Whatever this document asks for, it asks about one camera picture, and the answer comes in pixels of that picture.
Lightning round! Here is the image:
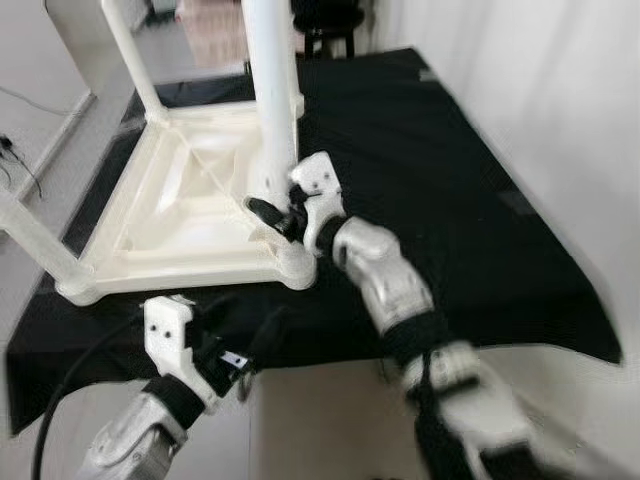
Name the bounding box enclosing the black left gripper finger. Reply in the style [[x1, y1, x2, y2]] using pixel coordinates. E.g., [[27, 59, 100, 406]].
[[245, 305, 292, 367]]

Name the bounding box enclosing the black floor cable with adapter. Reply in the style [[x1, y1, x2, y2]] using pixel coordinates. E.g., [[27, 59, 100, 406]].
[[0, 135, 43, 198]]

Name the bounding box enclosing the cream plastic children table top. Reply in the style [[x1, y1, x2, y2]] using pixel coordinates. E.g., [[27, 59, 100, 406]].
[[55, 95, 321, 307]]

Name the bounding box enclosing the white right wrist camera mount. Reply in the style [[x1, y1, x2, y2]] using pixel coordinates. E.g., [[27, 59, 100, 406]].
[[288, 152, 348, 257]]

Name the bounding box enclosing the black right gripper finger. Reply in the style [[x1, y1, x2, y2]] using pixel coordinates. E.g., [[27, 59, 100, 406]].
[[245, 197, 297, 237]]

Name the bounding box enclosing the white plastic table leg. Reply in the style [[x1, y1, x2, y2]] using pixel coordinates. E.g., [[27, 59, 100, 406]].
[[0, 185, 93, 298], [100, 0, 173, 128], [243, 0, 303, 208]]

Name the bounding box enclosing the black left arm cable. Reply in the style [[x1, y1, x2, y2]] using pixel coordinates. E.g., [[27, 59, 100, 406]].
[[30, 310, 148, 480]]

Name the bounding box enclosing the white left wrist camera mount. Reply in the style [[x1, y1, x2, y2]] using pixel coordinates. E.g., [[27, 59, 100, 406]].
[[143, 295, 227, 411]]

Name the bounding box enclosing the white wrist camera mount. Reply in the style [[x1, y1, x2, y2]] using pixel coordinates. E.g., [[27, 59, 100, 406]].
[[288, 152, 348, 257], [143, 295, 227, 411]]

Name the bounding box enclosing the black tablecloth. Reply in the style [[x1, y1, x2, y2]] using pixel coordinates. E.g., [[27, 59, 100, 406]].
[[5, 48, 623, 438]]

